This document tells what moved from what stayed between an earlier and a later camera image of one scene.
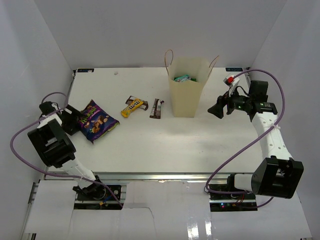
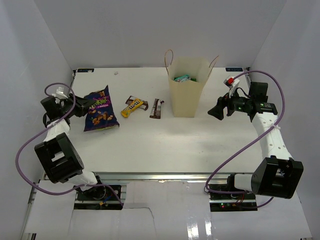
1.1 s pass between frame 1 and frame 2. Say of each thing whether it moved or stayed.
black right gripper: stayed
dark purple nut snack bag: moved
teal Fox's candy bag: stayed
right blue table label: stayed
